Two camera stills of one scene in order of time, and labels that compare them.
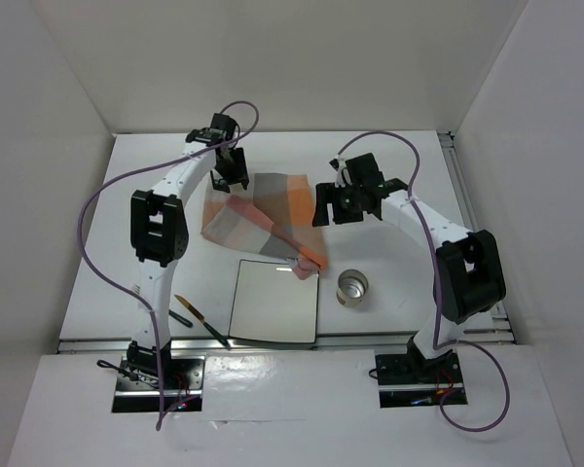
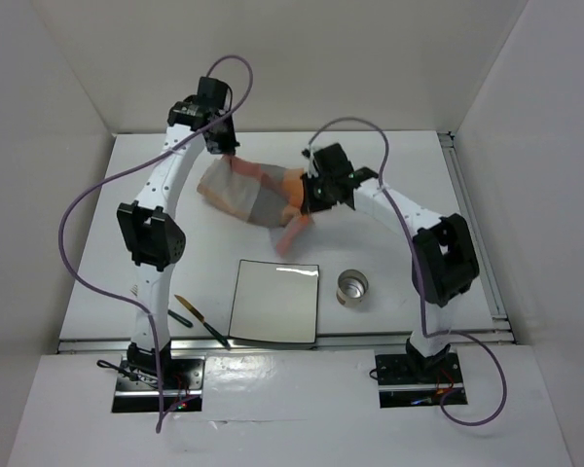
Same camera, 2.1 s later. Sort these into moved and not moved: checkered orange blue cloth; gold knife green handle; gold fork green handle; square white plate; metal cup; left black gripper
Moved: checkered orange blue cloth; left black gripper
Not moved: gold fork green handle; metal cup; square white plate; gold knife green handle
